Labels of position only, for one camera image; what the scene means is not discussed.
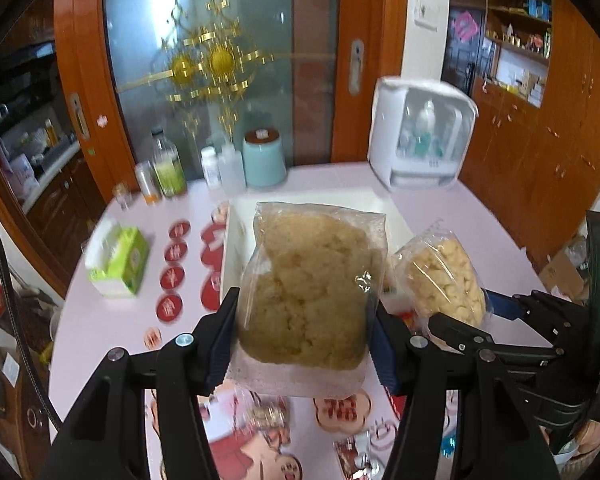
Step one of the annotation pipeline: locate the white plastic tray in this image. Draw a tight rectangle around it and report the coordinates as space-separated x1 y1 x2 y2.
220 192 416 321

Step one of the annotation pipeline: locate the orange-filled glass jar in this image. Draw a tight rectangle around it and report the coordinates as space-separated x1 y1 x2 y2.
134 161 162 205

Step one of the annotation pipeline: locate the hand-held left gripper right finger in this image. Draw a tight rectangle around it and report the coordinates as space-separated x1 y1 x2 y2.
370 307 563 480

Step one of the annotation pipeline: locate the small glass jar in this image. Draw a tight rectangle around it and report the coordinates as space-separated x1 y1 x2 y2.
112 183 133 211

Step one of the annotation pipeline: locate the teal canister brown lid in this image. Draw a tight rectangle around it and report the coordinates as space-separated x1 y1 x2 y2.
242 128 287 188

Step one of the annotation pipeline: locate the white sterilizer appliance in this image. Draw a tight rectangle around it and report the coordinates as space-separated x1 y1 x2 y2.
367 76 479 192

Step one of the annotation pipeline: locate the white squeeze bottle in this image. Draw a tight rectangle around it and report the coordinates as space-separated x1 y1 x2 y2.
217 142 246 193

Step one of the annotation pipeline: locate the green tissue box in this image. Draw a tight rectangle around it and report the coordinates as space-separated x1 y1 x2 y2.
82 220 150 298

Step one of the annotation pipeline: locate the puffed rice cake packet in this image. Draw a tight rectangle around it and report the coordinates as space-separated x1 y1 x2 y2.
228 201 387 398

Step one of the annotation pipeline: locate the white wall switch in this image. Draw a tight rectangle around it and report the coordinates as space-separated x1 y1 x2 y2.
414 0 443 31

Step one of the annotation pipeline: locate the dark red date packet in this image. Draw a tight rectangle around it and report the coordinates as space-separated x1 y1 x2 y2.
332 432 386 479

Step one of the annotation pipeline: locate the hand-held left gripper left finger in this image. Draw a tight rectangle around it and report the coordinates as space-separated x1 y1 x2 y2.
39 287 241 480

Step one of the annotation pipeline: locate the clear cashew crisp packet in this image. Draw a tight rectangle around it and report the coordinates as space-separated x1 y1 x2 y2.
392 220 491 331

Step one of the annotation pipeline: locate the white pill bottle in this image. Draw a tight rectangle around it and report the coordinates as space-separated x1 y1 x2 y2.
200 146 222 190

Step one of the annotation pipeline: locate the cardboard box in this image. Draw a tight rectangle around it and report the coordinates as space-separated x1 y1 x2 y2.
537 235 588 301

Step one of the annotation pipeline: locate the glass bottle green label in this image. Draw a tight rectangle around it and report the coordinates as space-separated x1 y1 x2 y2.
150 129 187 198

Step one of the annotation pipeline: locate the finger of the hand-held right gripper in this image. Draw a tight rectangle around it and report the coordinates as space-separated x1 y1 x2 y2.
485 289 588 346
427 312 561 362

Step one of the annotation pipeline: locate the clear nut ball packet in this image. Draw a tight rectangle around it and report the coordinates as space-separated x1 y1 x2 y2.
250 402 291 448

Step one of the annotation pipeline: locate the pink door decoration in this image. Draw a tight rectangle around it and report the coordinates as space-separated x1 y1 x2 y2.
452 10 481 43

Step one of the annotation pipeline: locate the gold door ornament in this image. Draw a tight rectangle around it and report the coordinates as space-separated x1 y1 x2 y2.
117 0 341 136

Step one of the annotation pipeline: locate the silver door handle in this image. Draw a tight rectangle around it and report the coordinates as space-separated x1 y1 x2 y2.
69 92 88 137
349 39 365 95

